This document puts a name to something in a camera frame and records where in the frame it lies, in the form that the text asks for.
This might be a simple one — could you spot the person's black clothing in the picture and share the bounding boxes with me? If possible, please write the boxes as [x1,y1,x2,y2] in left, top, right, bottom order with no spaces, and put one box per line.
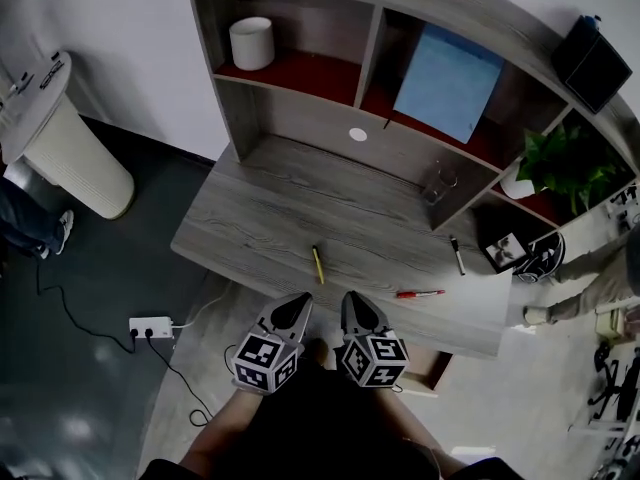
[139,352,521,480]

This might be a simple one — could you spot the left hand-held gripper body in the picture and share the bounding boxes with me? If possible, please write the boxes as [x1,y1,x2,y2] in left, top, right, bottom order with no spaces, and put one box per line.
[230,320,307,398]

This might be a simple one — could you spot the black picture frame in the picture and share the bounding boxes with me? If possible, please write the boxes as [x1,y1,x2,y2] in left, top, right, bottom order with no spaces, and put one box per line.
[483,231,532,274]

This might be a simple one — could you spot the black office chair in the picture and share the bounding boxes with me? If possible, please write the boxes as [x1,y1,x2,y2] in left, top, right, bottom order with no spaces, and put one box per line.
[587,342,640,424]

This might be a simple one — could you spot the grey wooden desk hutch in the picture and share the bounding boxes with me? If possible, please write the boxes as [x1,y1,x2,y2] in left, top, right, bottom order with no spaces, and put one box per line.
[184,0,640,234]

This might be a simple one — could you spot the white power cable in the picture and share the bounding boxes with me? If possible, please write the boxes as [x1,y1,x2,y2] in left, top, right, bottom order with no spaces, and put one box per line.
[172,280,236,329]

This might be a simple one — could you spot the white cylindrical pot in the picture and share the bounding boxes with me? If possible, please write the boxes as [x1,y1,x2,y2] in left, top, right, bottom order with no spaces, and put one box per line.
[228,16,276,72]

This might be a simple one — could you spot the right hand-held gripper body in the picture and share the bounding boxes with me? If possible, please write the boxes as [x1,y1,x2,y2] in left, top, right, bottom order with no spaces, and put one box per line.
[340,328,411,389]

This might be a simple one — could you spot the black floor cable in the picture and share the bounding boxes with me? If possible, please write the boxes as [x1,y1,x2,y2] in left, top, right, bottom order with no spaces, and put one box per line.
[34,257,216,427]

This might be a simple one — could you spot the black and white marker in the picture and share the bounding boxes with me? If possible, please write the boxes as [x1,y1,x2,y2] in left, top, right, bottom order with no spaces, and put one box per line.
[449,235,467,276]

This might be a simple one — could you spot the person's left forearm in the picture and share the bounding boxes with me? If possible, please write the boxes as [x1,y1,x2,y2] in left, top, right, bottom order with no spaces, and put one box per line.
[179,390,262,474]

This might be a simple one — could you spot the green potted plant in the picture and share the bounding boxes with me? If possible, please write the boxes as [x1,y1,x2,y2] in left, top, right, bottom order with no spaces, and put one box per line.
[499,125,621,217]

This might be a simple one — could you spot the blue book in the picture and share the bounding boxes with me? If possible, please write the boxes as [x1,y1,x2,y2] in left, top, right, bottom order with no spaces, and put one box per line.
[392,22,505,145]

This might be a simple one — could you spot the pile of black helmets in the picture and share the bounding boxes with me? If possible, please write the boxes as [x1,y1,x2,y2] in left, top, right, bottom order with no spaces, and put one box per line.
[514,230,566,284]

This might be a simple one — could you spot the black speaker box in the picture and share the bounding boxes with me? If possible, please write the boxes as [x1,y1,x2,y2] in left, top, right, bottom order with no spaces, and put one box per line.
[550,14,634,115]

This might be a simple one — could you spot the grey wooden desk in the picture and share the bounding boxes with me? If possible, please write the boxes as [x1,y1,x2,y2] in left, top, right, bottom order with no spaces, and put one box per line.
[170,132,514,359]

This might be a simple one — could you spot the white power strip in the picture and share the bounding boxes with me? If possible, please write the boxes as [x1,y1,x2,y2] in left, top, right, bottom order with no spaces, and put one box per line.
[128,316,175,342]

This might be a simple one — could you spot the wooden drawer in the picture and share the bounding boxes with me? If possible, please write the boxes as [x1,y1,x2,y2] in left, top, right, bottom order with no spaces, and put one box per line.
[399,345,454,399]

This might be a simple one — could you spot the person's right forearm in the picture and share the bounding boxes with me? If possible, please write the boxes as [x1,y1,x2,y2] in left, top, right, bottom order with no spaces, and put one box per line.
[394,385,471,477]

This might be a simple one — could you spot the clear drinking glass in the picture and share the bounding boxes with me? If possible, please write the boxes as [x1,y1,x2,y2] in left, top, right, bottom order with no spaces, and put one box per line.
[419,160,459,207]

